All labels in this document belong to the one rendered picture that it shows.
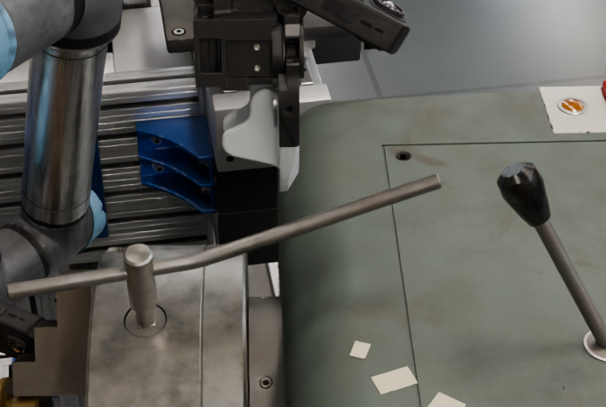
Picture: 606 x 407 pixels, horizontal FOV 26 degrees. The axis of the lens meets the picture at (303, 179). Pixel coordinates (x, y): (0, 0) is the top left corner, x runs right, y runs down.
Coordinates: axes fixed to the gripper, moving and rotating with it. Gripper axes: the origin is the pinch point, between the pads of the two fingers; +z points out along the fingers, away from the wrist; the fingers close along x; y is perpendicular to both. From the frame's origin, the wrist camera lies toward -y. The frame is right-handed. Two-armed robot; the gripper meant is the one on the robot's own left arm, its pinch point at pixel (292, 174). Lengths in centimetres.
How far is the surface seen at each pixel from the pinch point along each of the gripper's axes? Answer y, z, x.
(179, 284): 9.4, 9.6, -0.1
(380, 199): -6.5, 0.0, 5.2
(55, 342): 20.7, 17.0, -4.1
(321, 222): -2.0, 1.7, 5.5
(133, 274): 12.2, 4.7, 7.6
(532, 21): -76, 67, -267
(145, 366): 11.8, 13.0, 7.0
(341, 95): -19, 76, -233
